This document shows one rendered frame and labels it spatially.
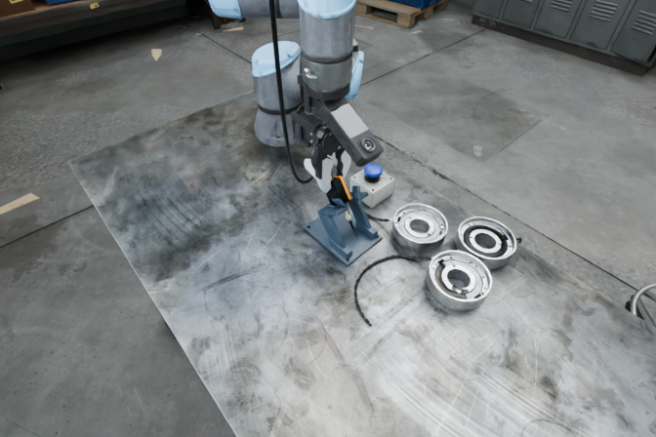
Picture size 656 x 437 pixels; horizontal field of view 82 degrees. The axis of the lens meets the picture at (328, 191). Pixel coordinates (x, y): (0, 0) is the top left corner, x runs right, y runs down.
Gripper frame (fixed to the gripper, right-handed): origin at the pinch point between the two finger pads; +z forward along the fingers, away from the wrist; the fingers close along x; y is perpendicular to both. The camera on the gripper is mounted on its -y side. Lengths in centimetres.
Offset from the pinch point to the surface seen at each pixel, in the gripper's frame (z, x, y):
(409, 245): 9.3, -5.8, -14.6
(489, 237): 9.6, -19.0, -23.8
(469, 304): 8.7, -2.7, -29.2
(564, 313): 11.8, -15.4, -40.7
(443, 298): 9.1, -0.8, -25.7
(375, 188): 7.4, -11.2, -0.9
